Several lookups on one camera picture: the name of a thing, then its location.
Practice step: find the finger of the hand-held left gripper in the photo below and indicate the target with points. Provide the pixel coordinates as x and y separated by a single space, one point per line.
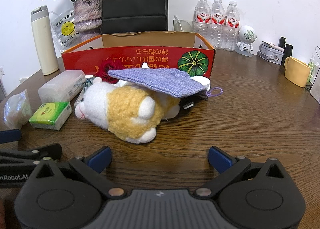
45 151
10 136

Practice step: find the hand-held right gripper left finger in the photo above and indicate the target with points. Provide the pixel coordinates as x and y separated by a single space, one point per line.
101 159

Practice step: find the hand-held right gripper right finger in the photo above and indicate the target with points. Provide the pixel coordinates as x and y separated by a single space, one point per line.
220 160

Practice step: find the green tissue packet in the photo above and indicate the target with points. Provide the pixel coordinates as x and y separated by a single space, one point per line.
17 109

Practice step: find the green tissue pack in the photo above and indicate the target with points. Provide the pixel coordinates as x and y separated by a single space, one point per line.
50 115

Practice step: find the white and tan plush toy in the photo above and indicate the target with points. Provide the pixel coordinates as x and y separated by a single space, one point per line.
125 109

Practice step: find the translucent plastic box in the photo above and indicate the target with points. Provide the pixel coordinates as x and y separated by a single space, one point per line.
60 83

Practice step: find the red rose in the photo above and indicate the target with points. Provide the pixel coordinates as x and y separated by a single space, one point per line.
107 68

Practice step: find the purple knitted pouch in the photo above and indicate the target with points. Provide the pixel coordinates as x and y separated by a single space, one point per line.
155 81

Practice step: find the red printed cardboard box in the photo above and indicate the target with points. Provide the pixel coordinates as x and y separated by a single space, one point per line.
150 53

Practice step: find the wooden desktop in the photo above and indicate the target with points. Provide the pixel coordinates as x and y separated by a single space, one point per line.
225 124

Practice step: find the white ribbed lid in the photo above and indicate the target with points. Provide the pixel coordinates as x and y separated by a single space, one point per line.
202 81

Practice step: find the white thermos bottle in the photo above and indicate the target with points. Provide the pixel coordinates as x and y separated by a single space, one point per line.
43 43

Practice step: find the grey tin box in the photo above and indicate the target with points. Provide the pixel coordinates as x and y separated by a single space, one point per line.
271 56

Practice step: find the yellow mug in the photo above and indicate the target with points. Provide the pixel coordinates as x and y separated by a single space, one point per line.
297 71

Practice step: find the clear smiley plastic bag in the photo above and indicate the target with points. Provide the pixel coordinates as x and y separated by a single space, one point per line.
65 28

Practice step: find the white paper bag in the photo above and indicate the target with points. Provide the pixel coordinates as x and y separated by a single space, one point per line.
316 83

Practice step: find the pink case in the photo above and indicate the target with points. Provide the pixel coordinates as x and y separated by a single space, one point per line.
272 45

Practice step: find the white robot speaker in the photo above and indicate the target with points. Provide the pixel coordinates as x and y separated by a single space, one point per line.
246 35

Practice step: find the black box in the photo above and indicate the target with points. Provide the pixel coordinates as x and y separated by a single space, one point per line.
282 41
289 51

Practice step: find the green spray bottle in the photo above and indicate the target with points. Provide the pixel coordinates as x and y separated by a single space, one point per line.
312 68

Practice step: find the glass cup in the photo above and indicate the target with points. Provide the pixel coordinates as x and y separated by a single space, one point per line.
186 25

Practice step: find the fuzzy pink vase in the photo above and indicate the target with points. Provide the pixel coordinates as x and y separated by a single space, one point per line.
87 16

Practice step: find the clear plastic spoon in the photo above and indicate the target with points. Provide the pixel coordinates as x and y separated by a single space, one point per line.
178 22

